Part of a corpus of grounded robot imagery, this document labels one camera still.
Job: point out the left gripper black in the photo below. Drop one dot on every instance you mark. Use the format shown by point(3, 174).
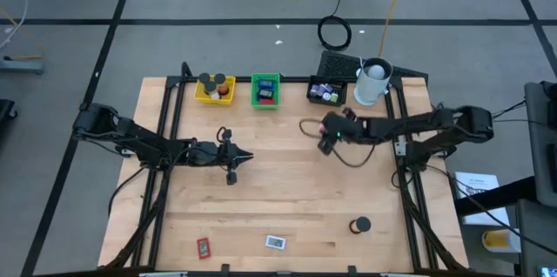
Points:
point(232, 177)

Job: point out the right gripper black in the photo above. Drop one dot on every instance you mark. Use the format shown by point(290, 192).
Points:
point(344, 129)

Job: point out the pink plug charger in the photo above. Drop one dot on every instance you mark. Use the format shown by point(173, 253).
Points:
point(322, 128)

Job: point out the purple plug charger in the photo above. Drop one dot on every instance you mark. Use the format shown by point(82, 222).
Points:
point(326, 96)
point(322, 89)
point(314, 90)

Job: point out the green plug charger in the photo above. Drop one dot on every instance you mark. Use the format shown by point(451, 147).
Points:
point(334, 97)

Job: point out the yellow plastic basket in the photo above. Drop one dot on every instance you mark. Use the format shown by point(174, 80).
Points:
point(202, 99)

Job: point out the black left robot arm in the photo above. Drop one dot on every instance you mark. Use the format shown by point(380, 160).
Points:
point(130, 135)

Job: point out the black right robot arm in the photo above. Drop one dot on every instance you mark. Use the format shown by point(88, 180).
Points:
point(426, 124)

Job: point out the black plastic basket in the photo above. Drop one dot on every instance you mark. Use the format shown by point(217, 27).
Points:
point(341, 83)

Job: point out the green plastic basket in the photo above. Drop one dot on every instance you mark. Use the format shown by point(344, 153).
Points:
point(257, 105)

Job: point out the pale cylindrical container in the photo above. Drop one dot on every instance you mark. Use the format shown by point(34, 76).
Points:
point(367, 92)

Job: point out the black perforated panel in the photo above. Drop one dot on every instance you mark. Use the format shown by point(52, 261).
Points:
point(337, 65)

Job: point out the white ball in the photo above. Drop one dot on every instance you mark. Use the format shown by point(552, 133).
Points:
point(376, 70)

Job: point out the black table edge clamp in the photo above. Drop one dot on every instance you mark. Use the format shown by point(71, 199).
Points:
point(351, 268)
point(225, 267)

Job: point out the white paper sheet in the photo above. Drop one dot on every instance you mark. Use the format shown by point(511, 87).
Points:
point(478, 181)

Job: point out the black metal beam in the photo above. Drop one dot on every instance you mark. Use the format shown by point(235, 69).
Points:
point(496, 196)

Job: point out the yellow white container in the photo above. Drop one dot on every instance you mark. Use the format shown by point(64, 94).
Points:
point(500, 240)

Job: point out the grey equipment cart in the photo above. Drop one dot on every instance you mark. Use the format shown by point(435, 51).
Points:
point(539, 159)

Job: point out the grey floor stand foot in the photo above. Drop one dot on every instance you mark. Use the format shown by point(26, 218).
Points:
point(22, 66)

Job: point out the black caster base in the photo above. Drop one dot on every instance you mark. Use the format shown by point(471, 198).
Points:
point(5, 109)

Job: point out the black aluminium table frame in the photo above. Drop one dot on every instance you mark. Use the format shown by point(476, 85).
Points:
point(287, 79)

